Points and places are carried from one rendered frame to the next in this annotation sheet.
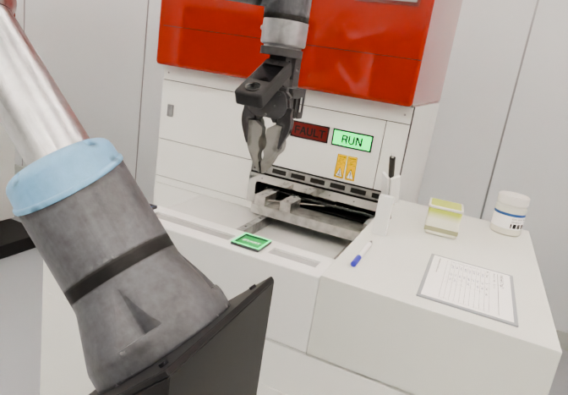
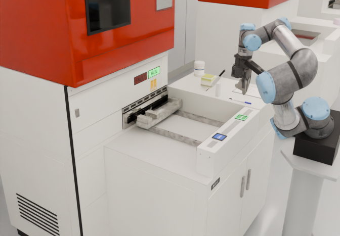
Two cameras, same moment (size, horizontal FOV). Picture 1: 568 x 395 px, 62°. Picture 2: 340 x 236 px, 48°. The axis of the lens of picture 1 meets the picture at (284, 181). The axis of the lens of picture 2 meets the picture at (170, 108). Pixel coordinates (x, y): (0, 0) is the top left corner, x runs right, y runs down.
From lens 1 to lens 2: 2.16 m
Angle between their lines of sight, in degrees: 74
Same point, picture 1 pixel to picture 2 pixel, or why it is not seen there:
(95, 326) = (331, 123)
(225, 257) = (247, 125)
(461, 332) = not seen: hidden behind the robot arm
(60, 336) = (211, 209)
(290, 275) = (256, 115)
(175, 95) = (78, 101)
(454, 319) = not seen: hidden behind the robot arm
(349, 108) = (151, 59)
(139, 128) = not seen: outside the picture
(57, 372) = (210, 225)
